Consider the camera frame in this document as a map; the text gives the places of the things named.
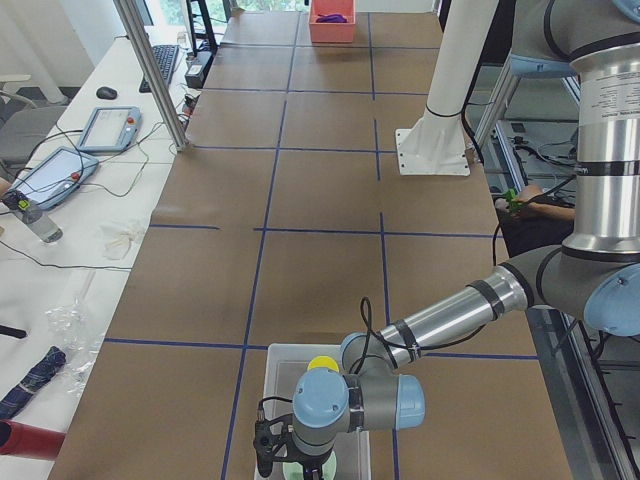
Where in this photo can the white crumpled cloth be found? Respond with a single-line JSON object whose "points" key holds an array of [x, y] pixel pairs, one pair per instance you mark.
{"points": [[119, 237]]}

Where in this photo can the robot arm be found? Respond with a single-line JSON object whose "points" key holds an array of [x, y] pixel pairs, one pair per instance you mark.
{"points": [[593, 275]]}

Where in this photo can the crumpled clear plastic wrap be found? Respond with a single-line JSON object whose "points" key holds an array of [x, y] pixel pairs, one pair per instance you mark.
{"points": [[76, 338]]}

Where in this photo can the purple cloth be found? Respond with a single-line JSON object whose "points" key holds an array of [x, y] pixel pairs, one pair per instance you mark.
{"points": [[332, 18]]}

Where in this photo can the pink plastic tray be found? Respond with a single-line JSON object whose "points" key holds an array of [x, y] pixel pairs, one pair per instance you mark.
{"points": [[332, 32]]}

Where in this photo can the black box device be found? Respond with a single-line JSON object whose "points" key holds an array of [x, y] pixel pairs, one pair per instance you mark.
{"points": [[198, 69]]}

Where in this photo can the folded blue umbrella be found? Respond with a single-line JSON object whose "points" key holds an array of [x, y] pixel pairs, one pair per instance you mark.
{"points": [[36, 379]]}

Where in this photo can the red cylinder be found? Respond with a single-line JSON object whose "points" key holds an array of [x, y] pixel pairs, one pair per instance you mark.
{"points": [[21, 440]]}

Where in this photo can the green handled tool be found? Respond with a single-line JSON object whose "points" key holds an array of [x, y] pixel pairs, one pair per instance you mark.
{"points": [[514, 204]]}

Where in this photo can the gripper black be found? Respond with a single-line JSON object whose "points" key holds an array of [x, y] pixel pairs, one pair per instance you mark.
{"points": [[311, 458]]}

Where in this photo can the mint green bowl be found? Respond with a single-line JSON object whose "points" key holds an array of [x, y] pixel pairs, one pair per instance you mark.
{"points": [[294, 470]]}

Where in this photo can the yellow plastic cup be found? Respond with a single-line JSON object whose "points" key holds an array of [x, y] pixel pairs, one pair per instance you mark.
{"points": [[323, 361]]}

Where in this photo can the clear water bottle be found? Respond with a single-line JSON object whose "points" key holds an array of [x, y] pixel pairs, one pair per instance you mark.
{"points": [[32, 216]]}

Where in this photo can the teach pendant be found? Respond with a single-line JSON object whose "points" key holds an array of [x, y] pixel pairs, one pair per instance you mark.
{"points": [[51, 182], [110, 130]]}

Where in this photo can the white pillar with base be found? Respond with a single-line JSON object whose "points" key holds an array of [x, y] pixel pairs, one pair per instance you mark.
{"points": [[436, 144]]}

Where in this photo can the black computer mouse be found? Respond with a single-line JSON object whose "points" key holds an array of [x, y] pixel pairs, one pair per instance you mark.
{"points": [[106, 93]]}

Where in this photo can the person in black clothes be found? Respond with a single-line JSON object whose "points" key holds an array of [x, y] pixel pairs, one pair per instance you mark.
{"points": [[541, 220]]}

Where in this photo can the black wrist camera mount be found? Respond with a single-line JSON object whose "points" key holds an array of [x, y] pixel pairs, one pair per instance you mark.
{"points": [[272, 439]]}

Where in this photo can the near teach pendant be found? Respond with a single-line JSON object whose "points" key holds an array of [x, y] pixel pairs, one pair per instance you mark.
{"points": [[51, 182]]}

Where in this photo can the aluminium frame post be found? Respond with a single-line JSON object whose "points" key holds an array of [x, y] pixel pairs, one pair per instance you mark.
{"points": [[132, 22]]}

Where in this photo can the clear plastic bin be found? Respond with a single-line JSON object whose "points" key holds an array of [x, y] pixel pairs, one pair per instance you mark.
{"points": [[286, 363]]}

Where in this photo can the far teach pendant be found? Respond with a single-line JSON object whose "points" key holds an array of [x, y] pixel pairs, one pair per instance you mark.
{"points": [[110, 130]]}

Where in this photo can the black keyboard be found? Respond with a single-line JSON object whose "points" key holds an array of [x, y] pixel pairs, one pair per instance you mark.
{"points": [[166, 56]]}

